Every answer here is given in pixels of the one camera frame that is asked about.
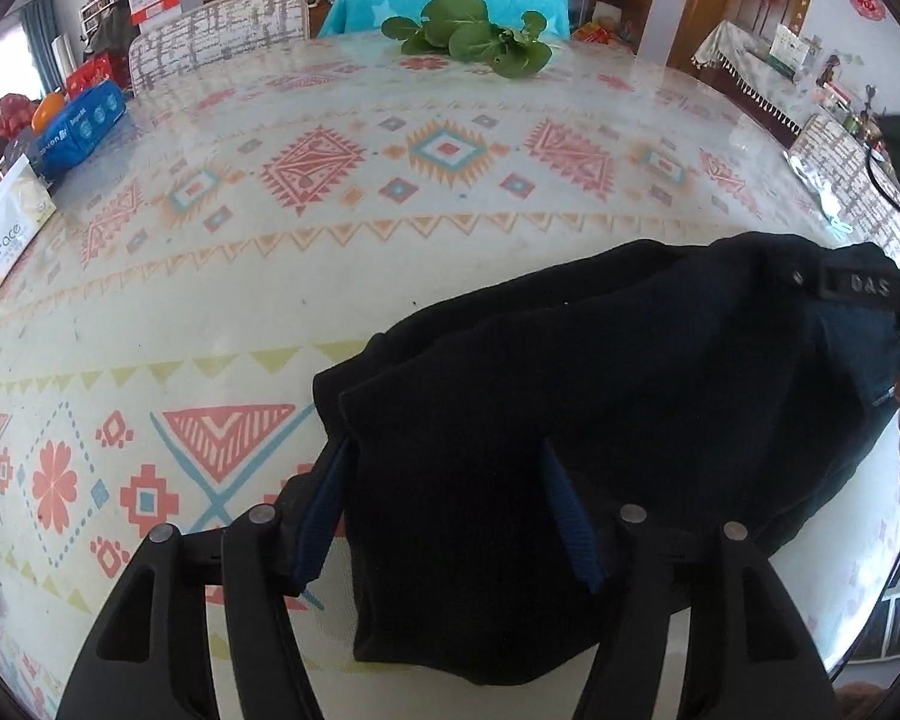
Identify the patterned tablecloth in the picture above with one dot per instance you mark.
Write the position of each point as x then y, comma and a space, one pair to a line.
435, 240

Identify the side table with lace cloth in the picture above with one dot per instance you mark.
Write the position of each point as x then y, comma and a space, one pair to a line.
765, 67

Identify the orange fruit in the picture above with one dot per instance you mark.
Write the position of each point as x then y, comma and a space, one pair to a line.
49, 109

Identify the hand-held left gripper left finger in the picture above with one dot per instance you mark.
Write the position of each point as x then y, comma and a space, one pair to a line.
316, 529

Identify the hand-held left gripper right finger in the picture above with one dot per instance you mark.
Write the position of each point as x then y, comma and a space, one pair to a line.
574, 536

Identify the black pants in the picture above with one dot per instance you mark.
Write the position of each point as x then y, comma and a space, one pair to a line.
645, 390

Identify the beige tissue box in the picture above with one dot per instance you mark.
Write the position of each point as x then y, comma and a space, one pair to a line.
11, 229

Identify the red mesh bag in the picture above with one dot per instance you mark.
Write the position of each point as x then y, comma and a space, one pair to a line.
16, 111

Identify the red paper wall decoration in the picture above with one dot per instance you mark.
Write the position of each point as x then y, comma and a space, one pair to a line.
864, 0

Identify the blue tissue pack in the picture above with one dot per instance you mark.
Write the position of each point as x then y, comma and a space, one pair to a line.
79, 127

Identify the red crate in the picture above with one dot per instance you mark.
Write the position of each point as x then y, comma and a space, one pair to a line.
94, 75

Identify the clear plastic wrapper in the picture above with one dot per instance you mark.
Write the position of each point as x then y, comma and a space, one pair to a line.
817, 191

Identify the green leafy vegetable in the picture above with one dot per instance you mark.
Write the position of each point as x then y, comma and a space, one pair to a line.
472, 37

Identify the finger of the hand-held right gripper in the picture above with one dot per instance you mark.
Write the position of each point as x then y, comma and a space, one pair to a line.
855, 285

